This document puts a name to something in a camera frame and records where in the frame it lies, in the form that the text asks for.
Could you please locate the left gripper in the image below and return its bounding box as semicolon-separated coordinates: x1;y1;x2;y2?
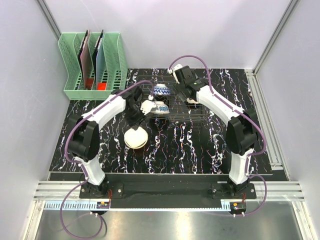
124;104;149;130

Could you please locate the blue floral white bowl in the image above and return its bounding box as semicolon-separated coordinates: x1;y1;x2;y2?
153;101;170;115

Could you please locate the cream mandala pattern bowl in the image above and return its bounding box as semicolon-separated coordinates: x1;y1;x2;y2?
186;98;199;104

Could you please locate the green patterned bowl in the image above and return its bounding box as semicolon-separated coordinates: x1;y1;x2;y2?
124;139;147;149

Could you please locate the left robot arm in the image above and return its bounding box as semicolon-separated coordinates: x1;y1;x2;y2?
64;86;157;198

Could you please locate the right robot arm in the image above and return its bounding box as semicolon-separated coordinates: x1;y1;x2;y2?
169;64;259;199

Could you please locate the blue zigzag pattern bowl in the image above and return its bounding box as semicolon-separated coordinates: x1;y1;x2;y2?
153;83;171;96

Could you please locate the black marble pattern mat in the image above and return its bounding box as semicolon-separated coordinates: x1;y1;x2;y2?
49;67;291;181

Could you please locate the green plastic file organizer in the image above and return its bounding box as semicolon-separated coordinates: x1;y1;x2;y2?
58;31;128;100

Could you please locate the dark red block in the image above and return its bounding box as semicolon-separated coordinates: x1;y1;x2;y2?
85;77;95;90

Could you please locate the light blue board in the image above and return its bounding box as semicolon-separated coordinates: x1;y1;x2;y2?
92;30;104;88

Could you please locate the left orange connector box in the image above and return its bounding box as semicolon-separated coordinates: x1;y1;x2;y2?
96;201;111;209

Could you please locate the orange connector box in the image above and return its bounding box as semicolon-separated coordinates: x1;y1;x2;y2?
230;201;247;212
96;201;111;209

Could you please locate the right orange connector box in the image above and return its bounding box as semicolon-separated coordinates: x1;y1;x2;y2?
230;201;247;212

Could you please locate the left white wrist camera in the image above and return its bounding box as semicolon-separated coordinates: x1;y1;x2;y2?
140;95;157;116

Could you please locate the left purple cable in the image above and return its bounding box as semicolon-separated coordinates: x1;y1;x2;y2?
59;80;155;239

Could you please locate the purple cable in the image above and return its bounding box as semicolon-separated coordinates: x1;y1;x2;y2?
167;54;268;216
59;80;155;239

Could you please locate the wire dish rack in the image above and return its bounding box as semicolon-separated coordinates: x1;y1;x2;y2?
136;74;210;123

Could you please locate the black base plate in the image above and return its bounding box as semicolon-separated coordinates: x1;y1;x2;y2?
48;172;257;210

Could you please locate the aluminium frame rail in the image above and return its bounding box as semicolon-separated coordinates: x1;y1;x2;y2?
33;181;305;202

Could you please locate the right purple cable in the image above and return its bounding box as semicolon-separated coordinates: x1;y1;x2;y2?
167;54;268;216

